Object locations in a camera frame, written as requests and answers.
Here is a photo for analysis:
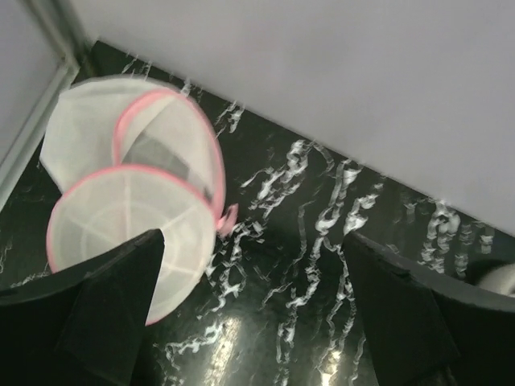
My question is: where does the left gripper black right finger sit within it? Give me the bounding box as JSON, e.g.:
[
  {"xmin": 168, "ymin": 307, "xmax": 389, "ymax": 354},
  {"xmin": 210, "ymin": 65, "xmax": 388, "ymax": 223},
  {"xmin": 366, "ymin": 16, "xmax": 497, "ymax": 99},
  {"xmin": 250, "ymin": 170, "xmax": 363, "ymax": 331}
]
[{"xmin": 344, "ymin": 232, "xmax": 514, "ymax": 385}]

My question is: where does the white pink-trimmed mesh laundry bag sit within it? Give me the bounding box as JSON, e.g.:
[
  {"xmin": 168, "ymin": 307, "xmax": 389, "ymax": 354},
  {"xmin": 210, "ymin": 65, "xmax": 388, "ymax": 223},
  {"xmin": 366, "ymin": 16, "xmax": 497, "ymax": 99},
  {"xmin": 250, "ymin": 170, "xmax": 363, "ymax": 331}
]
[{"xmin": 39, "ymin": 76, "xmax": 238, "ymax": 324}]

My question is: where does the white grey headset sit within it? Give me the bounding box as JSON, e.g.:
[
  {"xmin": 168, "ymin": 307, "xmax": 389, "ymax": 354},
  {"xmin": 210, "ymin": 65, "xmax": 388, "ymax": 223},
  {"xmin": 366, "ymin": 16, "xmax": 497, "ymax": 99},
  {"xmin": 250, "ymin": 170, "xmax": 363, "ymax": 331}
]
[{"xmin": 466, "ymin": 261, "xmax": 514, "ymax": 298}]

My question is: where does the aluminium left corner post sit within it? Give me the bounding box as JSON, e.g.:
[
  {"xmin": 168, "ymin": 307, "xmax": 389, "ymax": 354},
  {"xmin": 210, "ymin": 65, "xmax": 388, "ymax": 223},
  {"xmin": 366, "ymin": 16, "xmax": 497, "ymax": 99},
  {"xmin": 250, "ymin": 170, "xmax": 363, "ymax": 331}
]
[{"xmin": 1, "ymin": 1, "xmax": 90, "ymax": 203}]

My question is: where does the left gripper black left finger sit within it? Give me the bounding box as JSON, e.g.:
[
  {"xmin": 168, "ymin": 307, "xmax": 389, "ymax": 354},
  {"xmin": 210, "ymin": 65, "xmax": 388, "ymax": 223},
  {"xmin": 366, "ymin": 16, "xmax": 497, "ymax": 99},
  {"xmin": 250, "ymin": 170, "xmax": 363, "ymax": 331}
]
[{"xmin": 1, "ymin": 229, "xmax": 164, "ymax": 385}]

